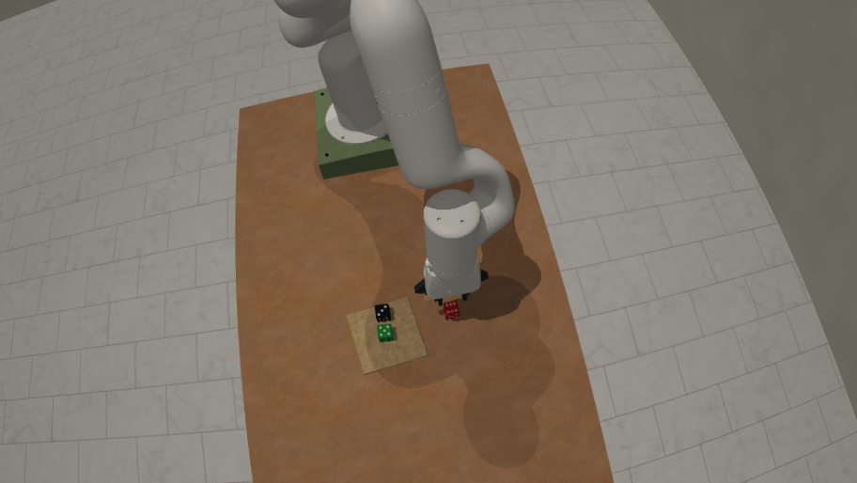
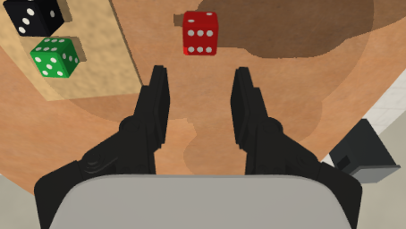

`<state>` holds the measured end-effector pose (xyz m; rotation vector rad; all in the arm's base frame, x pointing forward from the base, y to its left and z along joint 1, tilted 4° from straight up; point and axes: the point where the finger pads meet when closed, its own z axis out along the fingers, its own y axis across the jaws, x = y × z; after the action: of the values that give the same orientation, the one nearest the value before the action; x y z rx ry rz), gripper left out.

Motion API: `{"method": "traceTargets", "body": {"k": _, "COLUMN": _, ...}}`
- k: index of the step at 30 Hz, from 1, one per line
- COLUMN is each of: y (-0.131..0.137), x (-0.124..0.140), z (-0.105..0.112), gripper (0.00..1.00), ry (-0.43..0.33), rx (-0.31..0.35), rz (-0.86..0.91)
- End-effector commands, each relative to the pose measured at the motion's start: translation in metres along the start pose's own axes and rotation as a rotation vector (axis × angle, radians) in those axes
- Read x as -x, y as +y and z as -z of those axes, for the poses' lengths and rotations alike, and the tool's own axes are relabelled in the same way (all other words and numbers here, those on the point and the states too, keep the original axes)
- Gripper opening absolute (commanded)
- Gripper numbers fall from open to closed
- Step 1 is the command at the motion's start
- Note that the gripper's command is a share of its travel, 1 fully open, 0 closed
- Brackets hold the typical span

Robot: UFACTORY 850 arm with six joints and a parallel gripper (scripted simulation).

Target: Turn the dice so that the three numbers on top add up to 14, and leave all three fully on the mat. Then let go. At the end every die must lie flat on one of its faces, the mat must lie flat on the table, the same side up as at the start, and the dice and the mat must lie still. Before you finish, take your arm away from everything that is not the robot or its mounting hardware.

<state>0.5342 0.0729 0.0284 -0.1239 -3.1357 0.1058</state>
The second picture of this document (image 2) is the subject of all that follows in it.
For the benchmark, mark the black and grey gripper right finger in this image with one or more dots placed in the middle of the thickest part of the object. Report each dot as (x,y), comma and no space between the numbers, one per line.
(270,151)

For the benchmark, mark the green die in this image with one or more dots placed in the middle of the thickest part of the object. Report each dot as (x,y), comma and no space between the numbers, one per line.
(55,57)

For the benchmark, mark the red die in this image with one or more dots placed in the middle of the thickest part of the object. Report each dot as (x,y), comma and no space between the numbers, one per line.
(199,33)

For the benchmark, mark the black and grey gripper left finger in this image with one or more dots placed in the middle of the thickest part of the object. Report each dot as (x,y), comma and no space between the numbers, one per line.
(125,152)

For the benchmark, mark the black die with white pips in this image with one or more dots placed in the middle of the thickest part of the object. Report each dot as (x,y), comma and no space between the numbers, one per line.
(34,18)

